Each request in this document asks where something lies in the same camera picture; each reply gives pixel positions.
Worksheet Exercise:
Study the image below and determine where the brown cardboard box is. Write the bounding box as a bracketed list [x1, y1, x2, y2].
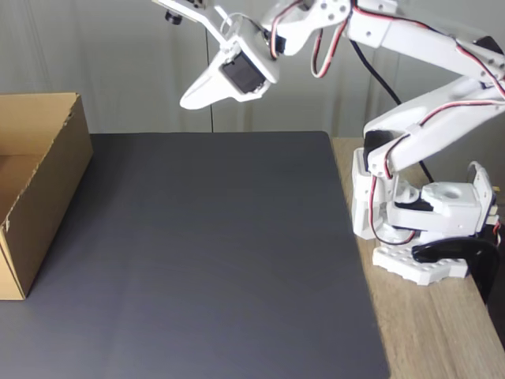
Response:
[0, 92, 95, 301]

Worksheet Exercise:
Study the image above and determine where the dark grey table mat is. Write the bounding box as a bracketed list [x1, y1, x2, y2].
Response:
[0, 131, 391, 379]

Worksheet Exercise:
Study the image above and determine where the black table clamp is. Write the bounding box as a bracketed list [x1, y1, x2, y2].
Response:
[411, 238, 500, 305]

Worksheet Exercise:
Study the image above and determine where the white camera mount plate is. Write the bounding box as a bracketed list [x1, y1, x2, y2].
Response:
[151, 0, 238, 53]

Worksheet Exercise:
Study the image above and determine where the black sleeved cable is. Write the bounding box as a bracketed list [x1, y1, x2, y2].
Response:
[346, 37, 435, 185]

